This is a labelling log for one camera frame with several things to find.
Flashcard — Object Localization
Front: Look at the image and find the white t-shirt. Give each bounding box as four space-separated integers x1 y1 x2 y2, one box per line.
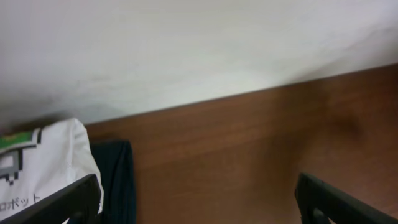
1 119 100 220

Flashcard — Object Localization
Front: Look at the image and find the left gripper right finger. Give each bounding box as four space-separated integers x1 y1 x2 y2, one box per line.
295 173 397 224

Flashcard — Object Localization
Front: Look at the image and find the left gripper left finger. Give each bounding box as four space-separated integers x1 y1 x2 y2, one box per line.
2 174 101 224

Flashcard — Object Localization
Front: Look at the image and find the dark folded clothes stack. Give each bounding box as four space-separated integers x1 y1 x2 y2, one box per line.
67 139 137 224

